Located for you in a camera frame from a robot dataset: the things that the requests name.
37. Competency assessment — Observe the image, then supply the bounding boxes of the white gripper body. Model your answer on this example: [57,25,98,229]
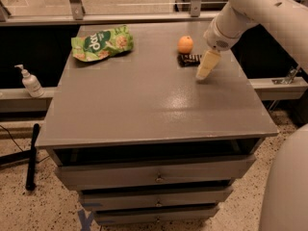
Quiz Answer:
[203,19,239,51]

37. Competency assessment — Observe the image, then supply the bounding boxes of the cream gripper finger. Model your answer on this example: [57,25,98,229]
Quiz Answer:
[195,49,221,80]

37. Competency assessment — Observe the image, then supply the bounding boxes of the black rxbar chocolate wrapper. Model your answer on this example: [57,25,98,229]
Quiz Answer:
[177,54,201,67]

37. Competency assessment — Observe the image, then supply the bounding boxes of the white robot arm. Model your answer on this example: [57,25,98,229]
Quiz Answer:
[196,0,308,80]

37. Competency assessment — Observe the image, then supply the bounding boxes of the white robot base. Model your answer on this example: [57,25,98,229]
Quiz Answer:
[258,124,308,231]

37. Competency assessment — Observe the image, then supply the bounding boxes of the orange fruit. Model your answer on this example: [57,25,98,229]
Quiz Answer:
[177,36,193,54]

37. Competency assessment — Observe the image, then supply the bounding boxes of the grey drawer cabinet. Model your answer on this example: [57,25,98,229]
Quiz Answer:
[35,20,279,227]

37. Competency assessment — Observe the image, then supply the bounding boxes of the green chip bag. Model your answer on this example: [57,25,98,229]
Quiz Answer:
[71,25,134,63]

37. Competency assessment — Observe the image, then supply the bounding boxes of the middle grey drawer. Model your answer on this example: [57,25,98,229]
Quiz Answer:
[79,186,233,211]

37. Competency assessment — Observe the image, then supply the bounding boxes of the grey drawer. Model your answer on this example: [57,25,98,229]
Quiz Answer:
[79,186,233,211]
[55,154,256,191]
[94,204,218,225]

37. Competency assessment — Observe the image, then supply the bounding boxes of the grey metal railing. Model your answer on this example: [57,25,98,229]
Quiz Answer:
[0,0,227,26]

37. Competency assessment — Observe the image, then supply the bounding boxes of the top grey drawer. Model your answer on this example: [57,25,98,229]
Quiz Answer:
[55,154,256,191]

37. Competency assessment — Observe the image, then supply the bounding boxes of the bottom grey drawer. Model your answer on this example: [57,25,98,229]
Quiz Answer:
[94,204,218,225]

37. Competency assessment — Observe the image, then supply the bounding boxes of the white pump lotion bottle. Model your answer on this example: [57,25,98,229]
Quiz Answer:
[16,64,44,98]

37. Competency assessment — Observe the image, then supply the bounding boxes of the black stand leg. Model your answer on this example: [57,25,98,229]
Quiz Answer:
[0,123,39,191]

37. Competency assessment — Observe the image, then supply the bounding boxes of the metal bracket clamp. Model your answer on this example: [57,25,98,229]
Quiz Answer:
[272,66,300,85]

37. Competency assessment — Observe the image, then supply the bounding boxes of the black floor cable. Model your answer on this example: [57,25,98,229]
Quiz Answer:
[0,124,25,153]

